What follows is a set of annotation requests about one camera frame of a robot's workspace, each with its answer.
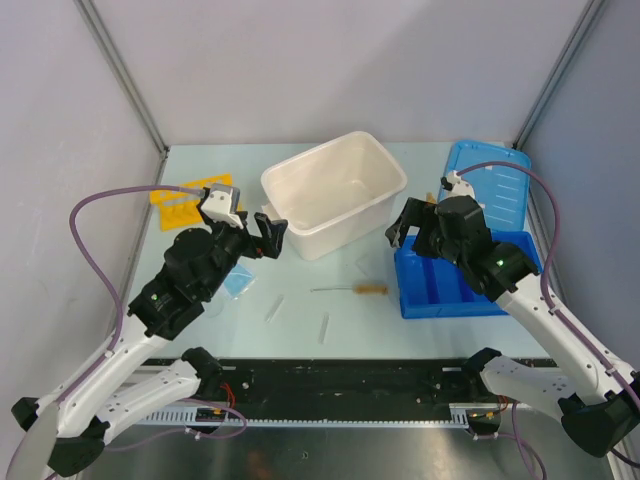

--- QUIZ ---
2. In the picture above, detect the white cable duct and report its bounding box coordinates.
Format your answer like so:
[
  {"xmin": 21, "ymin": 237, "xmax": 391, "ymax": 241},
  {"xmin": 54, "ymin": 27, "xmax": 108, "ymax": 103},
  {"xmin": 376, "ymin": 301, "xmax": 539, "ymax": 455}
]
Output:
[{"xmin": 137, "ymin": 403, "xmax": 511, "ymax": 428}]

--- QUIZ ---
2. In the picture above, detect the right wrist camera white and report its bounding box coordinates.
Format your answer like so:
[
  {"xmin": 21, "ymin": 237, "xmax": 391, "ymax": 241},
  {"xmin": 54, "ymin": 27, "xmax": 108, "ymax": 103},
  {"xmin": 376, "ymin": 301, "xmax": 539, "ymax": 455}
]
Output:
[{"xmin": 439, "ymin": 170, "xmax": 476, "ymax": 202}]

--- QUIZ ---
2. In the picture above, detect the clear glass test tube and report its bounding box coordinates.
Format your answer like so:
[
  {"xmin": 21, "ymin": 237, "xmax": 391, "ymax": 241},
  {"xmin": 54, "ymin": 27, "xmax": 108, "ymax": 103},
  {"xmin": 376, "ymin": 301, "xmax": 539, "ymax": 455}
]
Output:
[
  {"xmin": 318, "ymin": 312, "xmax": 330, "ymax": 345},
  {"xmin": 265, "ymin": 295, "xmax": 284, "ymax": 323}
]

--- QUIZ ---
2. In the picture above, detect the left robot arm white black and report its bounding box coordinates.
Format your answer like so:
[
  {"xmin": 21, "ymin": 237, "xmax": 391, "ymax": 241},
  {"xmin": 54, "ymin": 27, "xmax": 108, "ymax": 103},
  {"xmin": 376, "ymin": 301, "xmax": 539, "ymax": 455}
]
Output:
[{"xmin": 6, "ymin": 212, "xmax": 288, "ymax": 479}]

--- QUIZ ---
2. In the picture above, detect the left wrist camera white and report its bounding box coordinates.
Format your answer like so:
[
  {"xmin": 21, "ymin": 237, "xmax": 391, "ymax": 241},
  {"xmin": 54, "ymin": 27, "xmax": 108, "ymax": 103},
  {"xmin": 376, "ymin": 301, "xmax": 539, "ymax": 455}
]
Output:
[{"xmin": 199, "ymin": 183, "xmax": 243, "ymax": 229}]

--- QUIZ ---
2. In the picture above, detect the blue face mask in bag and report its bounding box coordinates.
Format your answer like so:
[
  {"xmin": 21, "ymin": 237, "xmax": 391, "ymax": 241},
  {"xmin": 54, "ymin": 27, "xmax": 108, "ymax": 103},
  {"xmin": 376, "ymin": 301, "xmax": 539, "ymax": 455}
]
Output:
[{"xmin": 222, "ymin": 264, "xmax": 255, "ymax": 299}]

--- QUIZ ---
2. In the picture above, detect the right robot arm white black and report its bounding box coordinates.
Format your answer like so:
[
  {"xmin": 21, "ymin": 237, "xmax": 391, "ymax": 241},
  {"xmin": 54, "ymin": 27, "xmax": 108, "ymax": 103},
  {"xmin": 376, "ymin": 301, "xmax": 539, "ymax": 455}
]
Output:
[{"xmin": 385, "ymin": 195, "xmax": 639, "ymax": 457}]

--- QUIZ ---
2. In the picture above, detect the yellow test tube rack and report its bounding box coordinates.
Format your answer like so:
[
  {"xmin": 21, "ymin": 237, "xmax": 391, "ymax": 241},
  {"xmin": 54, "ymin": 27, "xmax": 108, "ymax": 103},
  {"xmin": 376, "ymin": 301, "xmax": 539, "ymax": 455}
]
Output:
[{"xmin": 149, "ymin": 173, "xmax": 233, "ymax": 232}]

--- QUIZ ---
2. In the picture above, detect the blue plastic lid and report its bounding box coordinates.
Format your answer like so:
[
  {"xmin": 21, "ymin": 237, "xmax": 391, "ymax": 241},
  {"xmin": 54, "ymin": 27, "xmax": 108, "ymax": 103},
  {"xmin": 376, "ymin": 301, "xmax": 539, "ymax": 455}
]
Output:
[{"xmin": 444, "ymin": 140, "xmax": 531, "ymax": 231}]

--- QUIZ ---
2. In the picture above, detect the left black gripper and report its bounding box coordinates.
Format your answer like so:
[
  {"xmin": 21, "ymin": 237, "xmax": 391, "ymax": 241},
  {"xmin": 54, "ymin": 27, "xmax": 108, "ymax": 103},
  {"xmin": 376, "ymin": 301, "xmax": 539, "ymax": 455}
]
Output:
[{"xmin": 199, "ymin": 210, "xmax": 286, "ymax": 298}]

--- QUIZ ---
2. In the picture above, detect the white plastic tub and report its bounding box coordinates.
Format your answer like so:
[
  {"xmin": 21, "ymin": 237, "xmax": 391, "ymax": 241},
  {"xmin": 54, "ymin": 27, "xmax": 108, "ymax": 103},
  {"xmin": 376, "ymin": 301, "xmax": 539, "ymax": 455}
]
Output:
[{"xmin": 261, "ymin": 131, "xmax": 408, "ymax": 261}]

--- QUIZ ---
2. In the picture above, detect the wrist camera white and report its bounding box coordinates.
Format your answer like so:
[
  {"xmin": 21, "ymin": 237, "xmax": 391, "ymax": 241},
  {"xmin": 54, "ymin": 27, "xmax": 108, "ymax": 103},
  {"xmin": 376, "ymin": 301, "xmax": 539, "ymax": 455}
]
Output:
[
  {"xmin": 199, "ymin": 183, "xmax": 243, "ymax": 229},
  {"xmin": 439, "ymin": 170, "xmax": 476, "ymax": 202}
]

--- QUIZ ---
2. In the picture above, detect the blue compartment tray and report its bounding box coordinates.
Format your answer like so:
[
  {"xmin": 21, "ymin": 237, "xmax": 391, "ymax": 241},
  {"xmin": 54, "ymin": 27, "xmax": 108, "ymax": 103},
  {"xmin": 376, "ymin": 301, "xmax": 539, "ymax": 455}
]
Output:
[{"xmin": 394, "ymin": 230, "xmax": 542, "ymax": 320}]

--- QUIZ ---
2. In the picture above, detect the brown bottle brush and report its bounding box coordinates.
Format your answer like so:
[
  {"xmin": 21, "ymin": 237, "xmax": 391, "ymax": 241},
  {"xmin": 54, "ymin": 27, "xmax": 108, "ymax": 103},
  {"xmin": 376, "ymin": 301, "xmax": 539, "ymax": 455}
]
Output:
[{"xmin": 311, "ymin": 283, "xmax": 389, "ymax": 295}]

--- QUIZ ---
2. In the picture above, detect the clear watch glass dish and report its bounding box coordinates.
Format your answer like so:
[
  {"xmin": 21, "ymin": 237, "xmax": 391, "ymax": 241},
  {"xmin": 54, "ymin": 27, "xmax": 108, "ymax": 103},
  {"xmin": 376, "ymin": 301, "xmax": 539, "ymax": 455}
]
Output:
[{"xmin": 203, "ymin": 295, "xmax": 225, "ymax": 319}]

